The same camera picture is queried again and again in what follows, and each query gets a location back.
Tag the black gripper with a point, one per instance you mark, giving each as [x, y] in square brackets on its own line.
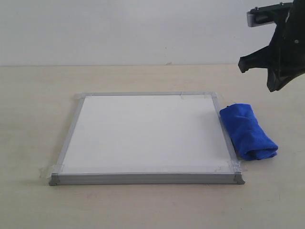
[284, 56]

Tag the blue cloth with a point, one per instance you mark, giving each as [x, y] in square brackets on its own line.
[248, 138]

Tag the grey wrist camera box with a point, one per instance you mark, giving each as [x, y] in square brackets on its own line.
[259, 16]

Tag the white board with aluminium frame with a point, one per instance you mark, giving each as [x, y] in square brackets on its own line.
[147, 138]

